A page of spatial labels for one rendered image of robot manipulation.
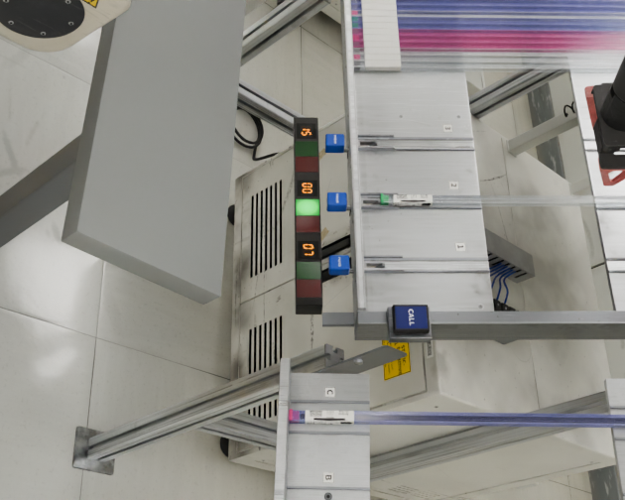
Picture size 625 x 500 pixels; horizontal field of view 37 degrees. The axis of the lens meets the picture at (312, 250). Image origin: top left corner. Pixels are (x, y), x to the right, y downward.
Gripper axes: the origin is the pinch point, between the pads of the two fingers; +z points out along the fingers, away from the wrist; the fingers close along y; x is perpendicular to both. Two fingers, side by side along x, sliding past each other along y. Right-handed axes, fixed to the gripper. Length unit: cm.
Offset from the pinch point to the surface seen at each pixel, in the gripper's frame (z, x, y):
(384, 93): 12.7, 29.6, 21.2
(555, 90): 193, -58, 164
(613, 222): 14.2, -4.7, -3.2
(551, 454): 81, -7, -20
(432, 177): 13.1, 22.9, 4.9
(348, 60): 10.3, 35.5, 26.4
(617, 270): 14.2, -3.9, -11.5
